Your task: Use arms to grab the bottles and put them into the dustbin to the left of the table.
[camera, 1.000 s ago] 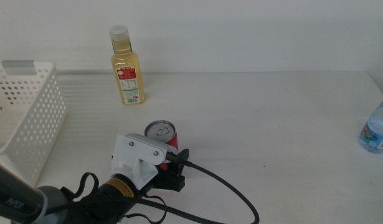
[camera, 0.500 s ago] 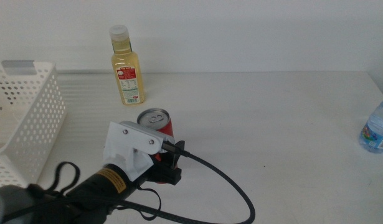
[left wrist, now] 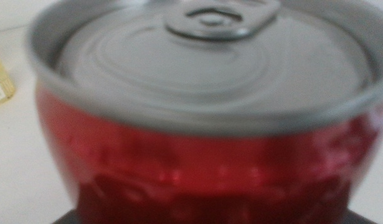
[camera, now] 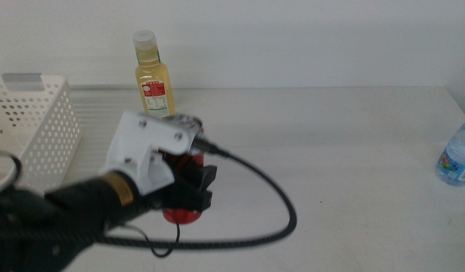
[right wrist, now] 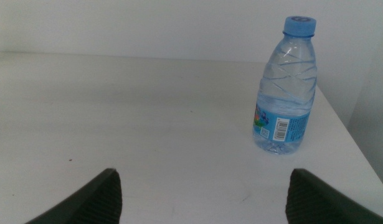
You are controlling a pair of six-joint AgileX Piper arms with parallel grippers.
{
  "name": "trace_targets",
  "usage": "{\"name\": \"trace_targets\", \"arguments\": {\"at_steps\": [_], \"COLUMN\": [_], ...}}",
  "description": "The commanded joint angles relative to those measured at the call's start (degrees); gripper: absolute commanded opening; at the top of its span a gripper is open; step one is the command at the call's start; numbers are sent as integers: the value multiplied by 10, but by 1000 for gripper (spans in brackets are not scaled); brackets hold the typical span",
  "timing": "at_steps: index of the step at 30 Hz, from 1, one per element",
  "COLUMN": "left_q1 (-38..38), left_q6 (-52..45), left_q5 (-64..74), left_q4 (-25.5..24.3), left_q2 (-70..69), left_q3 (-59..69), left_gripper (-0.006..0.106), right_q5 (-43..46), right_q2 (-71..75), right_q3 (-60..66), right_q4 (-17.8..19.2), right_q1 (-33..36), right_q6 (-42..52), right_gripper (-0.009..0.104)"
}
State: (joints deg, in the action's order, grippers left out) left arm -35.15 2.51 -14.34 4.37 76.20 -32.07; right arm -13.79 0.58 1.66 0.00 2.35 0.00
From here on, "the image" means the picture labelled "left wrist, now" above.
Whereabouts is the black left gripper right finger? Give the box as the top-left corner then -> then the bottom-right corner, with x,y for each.
348,210 -> 379,224

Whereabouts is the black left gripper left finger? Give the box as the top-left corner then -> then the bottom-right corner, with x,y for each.
52,210 -> 80,224

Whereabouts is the yellow liquid bottle white cap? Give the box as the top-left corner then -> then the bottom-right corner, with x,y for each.
0,46 -> 17,109

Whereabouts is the red drink can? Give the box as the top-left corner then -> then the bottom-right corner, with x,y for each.
26,0 -> 383,224

